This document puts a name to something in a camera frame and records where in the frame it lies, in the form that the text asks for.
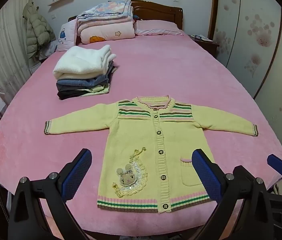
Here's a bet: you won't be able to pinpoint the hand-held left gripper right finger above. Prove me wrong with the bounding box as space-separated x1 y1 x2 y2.
192 149 274 240

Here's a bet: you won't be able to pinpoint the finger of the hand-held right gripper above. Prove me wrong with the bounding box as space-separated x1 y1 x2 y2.
267 154 282 178

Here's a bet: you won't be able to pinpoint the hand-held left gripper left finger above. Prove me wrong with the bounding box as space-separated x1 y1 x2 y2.
7 148 93 240

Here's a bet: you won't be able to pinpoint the yellow knit cardigan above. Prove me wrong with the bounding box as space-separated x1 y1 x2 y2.
43 95 259 213

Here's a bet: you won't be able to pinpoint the black folded garment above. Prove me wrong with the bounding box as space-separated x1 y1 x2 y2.
57 89 94 100

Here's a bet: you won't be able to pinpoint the light green folded garment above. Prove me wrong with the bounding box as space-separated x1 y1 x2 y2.
81 84 110 97

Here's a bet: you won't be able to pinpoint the blue jeans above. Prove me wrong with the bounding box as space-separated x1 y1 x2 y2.
57 65 115 87

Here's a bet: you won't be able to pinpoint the white fleece garment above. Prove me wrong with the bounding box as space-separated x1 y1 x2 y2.
53 44 116 82

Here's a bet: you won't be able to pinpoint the floral wardrobe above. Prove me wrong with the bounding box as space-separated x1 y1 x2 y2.
207 0 282 150

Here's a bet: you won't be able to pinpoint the light patterned cloth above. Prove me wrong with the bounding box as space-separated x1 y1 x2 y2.
40 41 58 61

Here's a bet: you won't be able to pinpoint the wooden nightstand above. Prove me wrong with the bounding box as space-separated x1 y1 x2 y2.
188 34 220 57

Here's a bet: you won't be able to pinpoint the white cushion with blue print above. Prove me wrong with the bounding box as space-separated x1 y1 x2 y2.
56 19 78 52

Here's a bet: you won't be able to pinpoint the papers on nightstand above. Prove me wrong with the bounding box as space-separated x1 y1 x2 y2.
190 34 213 42

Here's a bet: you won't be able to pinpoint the white curtain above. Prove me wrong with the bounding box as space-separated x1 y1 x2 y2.
0 0 31 100

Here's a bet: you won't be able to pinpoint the pink quilt with flower print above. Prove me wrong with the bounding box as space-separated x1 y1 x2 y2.
77 21 135 45

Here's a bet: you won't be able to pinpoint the green puffer jacket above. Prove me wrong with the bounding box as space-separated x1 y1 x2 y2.
23 2 56 60

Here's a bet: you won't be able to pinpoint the plain pink folded blanket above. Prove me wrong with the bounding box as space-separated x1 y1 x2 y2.
77 16 134 28

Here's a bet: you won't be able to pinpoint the pink pillow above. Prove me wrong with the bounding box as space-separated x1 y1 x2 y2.
134 20 184 37

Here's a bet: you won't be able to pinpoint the wooden headboard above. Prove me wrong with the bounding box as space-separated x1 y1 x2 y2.
68 0 183 30

